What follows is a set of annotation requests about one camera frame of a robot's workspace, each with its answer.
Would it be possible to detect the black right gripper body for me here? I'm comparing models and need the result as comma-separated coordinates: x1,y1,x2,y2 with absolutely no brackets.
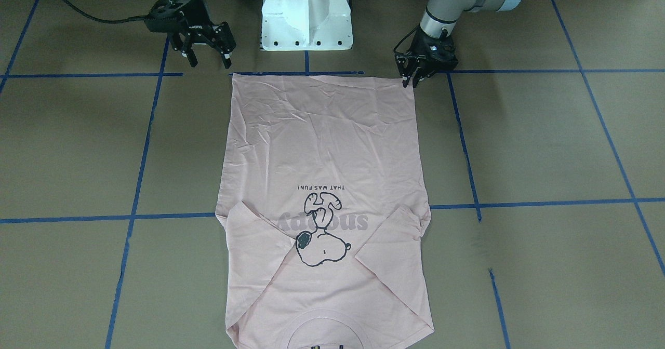
143,0,230,46

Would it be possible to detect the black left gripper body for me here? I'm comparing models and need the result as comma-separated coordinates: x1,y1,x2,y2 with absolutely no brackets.
393,26,459,77

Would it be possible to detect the pink Snoopy t-shirt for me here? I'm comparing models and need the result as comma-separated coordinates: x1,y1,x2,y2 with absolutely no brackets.
216,75,434,348

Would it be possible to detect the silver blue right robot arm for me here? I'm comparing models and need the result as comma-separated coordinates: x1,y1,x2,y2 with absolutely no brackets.
144,0,236,69

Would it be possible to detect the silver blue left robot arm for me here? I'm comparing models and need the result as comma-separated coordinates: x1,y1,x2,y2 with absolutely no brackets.
393,0,522,88

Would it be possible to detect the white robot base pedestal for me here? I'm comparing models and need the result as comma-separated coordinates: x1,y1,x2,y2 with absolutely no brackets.
260,0,354,51

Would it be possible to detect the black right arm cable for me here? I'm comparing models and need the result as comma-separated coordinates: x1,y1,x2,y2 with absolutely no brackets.
44,0,156,25

